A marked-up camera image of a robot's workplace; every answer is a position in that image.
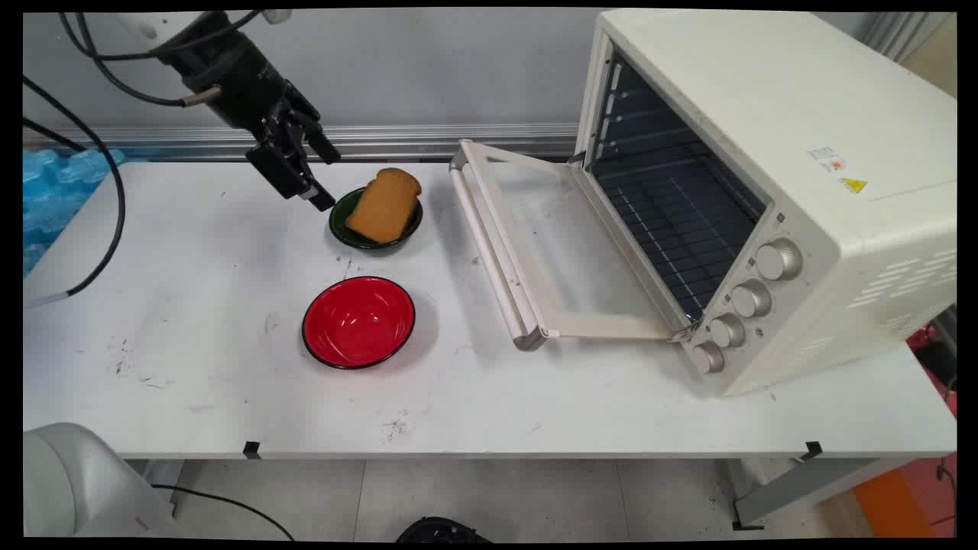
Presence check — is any medium silver oven knob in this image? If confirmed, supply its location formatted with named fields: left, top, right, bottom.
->
left=730, top=279, right=772, bottom=319

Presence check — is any cream toaster oven body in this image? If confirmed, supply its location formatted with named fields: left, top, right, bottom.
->
left=573, top=9, right=957, bottom=398

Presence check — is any grey white robot base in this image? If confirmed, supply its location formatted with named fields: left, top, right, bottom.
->
left=23, top=422, right=181, bottom=537

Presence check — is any brown toast slice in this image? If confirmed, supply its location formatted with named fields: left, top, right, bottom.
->
left=345, top=167, right=423, bottom=244

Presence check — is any white product label sticker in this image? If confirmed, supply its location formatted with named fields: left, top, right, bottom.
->
left=808, top=145, right=848, bottom=174

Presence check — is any black floor cable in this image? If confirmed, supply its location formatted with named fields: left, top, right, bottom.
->
left=151, top=483, right=296, bottom=542

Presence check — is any thick black cable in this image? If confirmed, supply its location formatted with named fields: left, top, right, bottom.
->
left=23, top=11, right=224, bottom=309

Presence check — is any blue bubble wrap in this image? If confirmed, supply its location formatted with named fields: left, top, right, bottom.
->
left=23, top=147, right=128, bottom=277

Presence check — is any thin black camera cable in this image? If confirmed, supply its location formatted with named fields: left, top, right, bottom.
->
left=60, top=11, right=265, bottom=63

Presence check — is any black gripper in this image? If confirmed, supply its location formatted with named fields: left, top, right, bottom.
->
left=157, top=11, right=342, bottom=213

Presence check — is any grey metal table leg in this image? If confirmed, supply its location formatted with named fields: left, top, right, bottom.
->
left=732, top=457, right=912, bottom=531

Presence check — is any red object beside table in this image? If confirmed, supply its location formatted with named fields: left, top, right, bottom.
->
left=905, top=321, right=957, bottom=418

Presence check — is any dark green bowl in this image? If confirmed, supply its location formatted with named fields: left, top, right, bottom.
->
left=329, top=186, right=424, bottom=251

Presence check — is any cream glass oven door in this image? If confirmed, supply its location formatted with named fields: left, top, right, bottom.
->
left=449, top=139, right=698, bottom=352

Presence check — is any orange floor panel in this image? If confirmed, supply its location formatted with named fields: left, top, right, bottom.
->
left=852, top=467, right=930, bottom=539

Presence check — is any aluminium rail profile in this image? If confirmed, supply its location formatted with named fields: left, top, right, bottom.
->
left=23, top=122, right=581, bottom=163

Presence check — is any wire oven rack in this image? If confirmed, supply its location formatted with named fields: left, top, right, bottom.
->
left=592, top=153, right=766, bottom=320

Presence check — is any small silver oven knob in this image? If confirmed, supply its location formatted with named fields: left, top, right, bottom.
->
left=691, top=341, right=725, bottom=375
left=709, top=313, right=746, bottom=349

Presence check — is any black round floor object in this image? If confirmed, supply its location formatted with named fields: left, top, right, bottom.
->
left=395, top=516, right=494, bottom=543

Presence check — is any red bowl with black rim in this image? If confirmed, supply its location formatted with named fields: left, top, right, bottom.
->
left=301, top=276, right=416, bottom=370

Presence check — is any large silver oven knob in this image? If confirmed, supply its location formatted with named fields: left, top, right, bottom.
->
left=755, top=238, right=804, bottom=282

